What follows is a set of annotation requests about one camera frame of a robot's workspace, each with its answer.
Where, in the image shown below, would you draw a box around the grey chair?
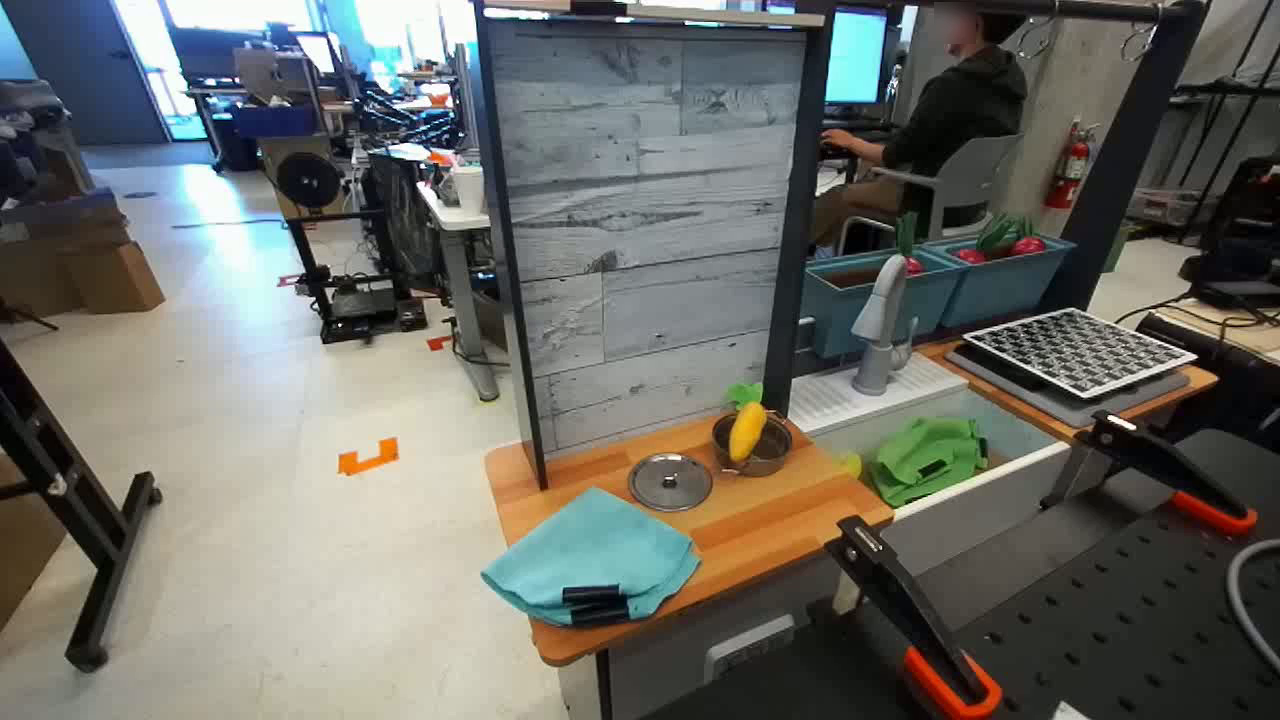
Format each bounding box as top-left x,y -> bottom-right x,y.
876,137 -> 1017,240

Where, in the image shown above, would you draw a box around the left blue storage bin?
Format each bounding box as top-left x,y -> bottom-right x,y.
798,253 -> 959,359

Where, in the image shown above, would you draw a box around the red fire extinguisher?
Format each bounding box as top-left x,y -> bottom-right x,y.
1043,121 -> 1091,212

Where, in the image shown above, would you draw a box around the grey toy faucet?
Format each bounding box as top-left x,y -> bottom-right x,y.
853,258 -> 906,395

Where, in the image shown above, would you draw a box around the right blue storage bin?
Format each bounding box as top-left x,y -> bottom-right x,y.
942,240 -> 1071,334

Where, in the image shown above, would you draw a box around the yellow carrot plush toy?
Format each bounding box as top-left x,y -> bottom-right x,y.
727,386 -> 769,465

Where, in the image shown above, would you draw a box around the seated person in black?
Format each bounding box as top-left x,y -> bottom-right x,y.
806,13 -> 1026,249

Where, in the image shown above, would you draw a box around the far black orange clamp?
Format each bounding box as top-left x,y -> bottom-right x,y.
1043,412 -> 1259,541

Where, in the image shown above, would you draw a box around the cardboard boxes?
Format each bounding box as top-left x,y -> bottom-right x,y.
0,190 -> 163,317

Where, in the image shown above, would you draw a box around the blue storage bin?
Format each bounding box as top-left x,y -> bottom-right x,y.
798,253 -> 959,359
942,240 -> 1071,334

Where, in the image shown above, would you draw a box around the computer monitor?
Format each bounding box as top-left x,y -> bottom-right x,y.
824,13 -> 888,108

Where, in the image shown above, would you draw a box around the silver pot lid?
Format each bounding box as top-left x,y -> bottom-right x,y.
629,453 -> 713,510

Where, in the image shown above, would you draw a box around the small silver pot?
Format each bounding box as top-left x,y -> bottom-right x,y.
706,409 -> 798,479

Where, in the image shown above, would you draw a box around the white toy sink basin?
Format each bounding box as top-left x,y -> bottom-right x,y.
787,358 -> 1066,571

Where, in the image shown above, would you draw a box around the marble pattern back panel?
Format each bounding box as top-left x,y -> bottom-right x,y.
476,3 -> 828,483

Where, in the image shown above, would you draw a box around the black equipment cart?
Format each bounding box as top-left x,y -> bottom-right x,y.
259,137 -> 429,344

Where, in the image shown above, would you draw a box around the orange floor marker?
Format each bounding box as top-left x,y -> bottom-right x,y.
334,438 -> 399,475

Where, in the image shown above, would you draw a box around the black orange clamp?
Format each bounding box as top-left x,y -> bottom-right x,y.
824,518 -> 1003,720
1043,412 -> 1259,541

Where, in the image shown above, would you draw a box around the teal folded cloth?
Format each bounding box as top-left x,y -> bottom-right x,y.
480,493 -> 701,629

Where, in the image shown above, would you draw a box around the black stand leg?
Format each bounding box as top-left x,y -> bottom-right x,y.
0,344 -> 163,673

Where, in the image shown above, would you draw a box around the near black orange clamp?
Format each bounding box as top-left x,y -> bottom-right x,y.
824,518 -> 1003,720

